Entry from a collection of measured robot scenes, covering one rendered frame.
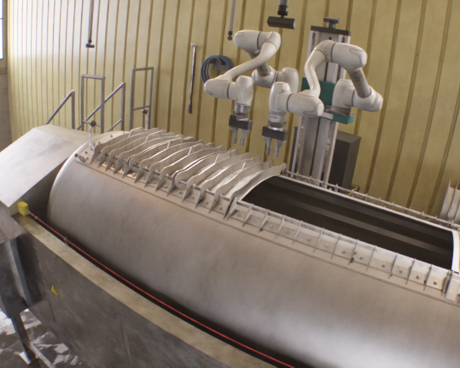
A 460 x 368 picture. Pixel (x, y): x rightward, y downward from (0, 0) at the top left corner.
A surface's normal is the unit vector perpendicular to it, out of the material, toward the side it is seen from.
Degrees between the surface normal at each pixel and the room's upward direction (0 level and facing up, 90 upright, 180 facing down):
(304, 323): 60
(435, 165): 90
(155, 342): 90
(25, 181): 21
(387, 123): 90
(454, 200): 69
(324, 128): 90
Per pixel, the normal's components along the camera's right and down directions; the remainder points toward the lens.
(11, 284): 0.86, 0.28
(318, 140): -0.58, 0.26
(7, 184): -0.08, -0.75
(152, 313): 0.07, -0.91
